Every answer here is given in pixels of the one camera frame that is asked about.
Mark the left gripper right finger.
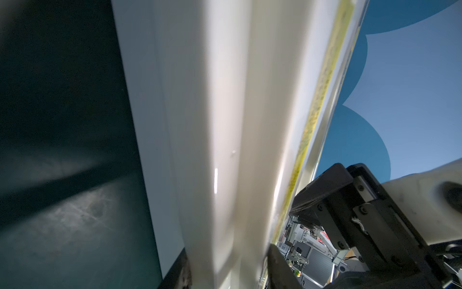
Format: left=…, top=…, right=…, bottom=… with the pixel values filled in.
left=267, top=244, right=302, bottom=289

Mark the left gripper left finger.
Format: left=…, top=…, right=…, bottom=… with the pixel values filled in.
left=158, top=249, right=191, bottom=289

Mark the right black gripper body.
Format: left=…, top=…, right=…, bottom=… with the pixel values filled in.
left=289, top=163, right=453, bottom=289

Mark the white wrap dispenser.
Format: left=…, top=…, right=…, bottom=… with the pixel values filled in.
left=112, top=1, right=368, bottom=289

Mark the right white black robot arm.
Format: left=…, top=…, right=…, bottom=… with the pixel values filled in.
left=290, top=160, right=462, bottom=289

